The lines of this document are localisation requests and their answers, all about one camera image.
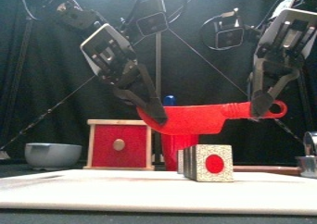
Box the grey metal cup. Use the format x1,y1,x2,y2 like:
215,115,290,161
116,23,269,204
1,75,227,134
294,131,317,179

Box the white cutting board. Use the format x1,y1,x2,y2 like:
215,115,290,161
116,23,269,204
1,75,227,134
0,168,317,217

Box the sushi piece green centre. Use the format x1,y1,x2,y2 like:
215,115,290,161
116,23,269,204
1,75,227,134
176,149,186,175

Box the vertical metal frame pole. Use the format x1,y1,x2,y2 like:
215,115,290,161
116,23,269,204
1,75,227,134
155,0,163,166

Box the black right camera cable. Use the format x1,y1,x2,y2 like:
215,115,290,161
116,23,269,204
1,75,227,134
198,14,232,52

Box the black left camera cable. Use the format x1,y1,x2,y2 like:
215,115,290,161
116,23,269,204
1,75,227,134
123,0,190,28

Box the pinkish rectangular plastic plate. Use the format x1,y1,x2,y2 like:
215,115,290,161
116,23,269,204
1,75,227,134
232,165,302,177

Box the black camera cable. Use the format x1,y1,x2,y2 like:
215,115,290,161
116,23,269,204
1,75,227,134
198,14,232,52
123,0,190,28

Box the sushi piece red centre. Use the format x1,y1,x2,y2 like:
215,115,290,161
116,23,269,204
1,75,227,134
190,143,235,183

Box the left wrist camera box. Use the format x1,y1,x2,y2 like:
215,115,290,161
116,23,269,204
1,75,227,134
135,0,171,37

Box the red plastic cup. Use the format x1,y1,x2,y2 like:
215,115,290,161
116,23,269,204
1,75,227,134
159,133,200,172

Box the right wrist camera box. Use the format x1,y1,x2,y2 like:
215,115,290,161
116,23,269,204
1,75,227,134
212,7,245,50

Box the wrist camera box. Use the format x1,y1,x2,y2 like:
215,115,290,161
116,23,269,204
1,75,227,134
135,0,171,37
212,7,245,50

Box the black cloth backdrop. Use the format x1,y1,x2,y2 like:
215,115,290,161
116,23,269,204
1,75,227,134
0,0,317,173

